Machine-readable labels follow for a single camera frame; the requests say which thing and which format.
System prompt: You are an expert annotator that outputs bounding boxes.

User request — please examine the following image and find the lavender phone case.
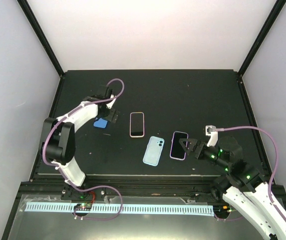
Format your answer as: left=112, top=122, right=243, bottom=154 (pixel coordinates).
left=169, top=131, right=189, bottom=161

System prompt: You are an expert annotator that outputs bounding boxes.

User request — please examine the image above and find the blue phone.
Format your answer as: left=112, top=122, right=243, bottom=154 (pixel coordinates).
left=93, top=118, right=108, bottom=129

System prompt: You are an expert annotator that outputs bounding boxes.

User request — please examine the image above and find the light blue phone case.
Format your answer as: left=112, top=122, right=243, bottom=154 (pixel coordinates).
left=143, top=136, right=165, bottom=167

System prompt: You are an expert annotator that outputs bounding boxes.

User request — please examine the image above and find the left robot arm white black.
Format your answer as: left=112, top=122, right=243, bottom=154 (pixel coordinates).
left=39, top=86, right=119, bottom=200

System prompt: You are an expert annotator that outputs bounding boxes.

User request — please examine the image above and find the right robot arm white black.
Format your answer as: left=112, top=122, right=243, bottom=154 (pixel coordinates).
left=179, top=136, right=286, bottom=240

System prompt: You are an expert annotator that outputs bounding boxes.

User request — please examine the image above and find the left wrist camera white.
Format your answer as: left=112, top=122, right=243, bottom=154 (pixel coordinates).
left=106, top=94, right=116, bottom=109

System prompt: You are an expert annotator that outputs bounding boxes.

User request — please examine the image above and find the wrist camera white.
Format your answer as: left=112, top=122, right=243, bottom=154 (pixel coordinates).
left=106, top=94, right=116, bottom=109
left=205, top=125, right=218, bottom=147

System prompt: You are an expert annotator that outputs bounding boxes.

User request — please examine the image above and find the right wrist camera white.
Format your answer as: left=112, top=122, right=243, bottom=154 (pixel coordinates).
left=205, top=125, right=218, bottom=147

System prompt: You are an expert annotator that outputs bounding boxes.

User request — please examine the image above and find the white slotted cable duct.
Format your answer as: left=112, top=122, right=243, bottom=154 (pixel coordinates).
left=25, top=202, right=214, bottom=217

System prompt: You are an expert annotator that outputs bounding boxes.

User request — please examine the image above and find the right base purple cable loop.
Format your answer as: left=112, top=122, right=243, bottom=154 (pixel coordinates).
left=214, top=211, right=243, bottom=223

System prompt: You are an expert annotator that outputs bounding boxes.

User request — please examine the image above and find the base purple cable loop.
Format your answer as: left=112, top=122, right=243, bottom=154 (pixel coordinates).
left=214, top=211, right=243, bottom=223
left=73, top=185, right=124, bottom=222

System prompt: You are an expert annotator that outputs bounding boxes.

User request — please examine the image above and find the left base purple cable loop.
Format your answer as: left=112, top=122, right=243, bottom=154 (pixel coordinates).
left=73, top=185, right=124, bottom=222

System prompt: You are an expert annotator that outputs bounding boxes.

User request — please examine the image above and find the left black frame post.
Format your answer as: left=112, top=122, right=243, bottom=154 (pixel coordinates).
left=17, top=0, right=64, bottom=77

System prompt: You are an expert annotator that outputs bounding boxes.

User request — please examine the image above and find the black frame post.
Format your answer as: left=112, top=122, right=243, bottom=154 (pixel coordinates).
left=238, top=0, right=286, bottom=76
left=17, top=0, right=64, bottom=77

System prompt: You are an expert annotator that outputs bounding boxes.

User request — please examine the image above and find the right black frame post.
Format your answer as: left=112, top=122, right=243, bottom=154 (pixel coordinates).
left=238, top=0, right=286, bottom=76

